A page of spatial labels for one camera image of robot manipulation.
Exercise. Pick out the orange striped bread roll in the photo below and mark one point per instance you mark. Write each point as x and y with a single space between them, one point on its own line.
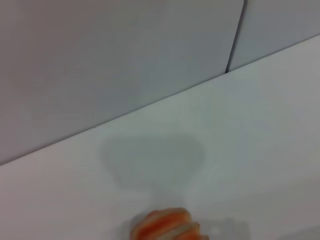
162 225

